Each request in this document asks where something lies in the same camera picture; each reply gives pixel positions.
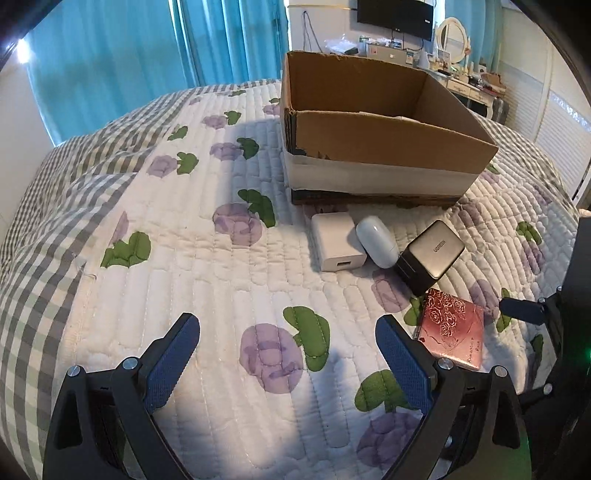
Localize floral quilted blanket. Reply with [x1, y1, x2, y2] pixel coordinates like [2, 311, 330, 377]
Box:
[0, 78, 583, 480]

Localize brown cardboard box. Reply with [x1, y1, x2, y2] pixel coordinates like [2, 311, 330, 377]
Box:
[279, 51, 500, 207]

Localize white slatted wardrobe door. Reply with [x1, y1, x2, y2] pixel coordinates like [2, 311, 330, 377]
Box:
[502, 59, 591, 200]

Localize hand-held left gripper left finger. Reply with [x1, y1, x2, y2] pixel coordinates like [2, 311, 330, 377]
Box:
[42, 313, 201, 480]

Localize black wall television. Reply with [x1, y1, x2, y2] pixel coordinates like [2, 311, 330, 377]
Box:
[357, 0, 435, 41]

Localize blue curtain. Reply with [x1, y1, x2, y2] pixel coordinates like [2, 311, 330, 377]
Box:
[443, 0, 505, 70]
[23, 0, 290, 147]

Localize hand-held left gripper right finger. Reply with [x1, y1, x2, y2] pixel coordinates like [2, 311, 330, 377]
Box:
[375, 315, 536, 480]

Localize white oval mirror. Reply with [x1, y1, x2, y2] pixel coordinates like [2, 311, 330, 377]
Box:
[435, 17, 468, 64]

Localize white square charger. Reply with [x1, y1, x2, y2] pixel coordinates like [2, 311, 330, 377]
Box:
[311, 212, 365, 273]

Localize hanging black cable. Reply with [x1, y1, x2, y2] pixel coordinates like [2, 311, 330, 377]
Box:
[301, 11, 325, 52]

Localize white dressing table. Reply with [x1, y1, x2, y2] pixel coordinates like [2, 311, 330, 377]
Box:
[444, 75, 498, 117]

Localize black grey charger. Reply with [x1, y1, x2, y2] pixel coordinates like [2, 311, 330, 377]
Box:
[396, 220, 465, 296]

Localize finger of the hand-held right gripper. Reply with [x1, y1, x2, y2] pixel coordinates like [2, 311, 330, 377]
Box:
[499, 296, 551, 325]

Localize white oval earbuds case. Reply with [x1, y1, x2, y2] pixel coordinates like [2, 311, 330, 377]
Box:
[355, 216, 399, 269]

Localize pink rose-embossed case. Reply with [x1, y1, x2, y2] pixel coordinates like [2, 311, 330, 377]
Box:
[416, 288, 485, 371]

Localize white boxes on shelf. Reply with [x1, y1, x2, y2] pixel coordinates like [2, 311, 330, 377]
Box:
[358, 36, 417, 64]

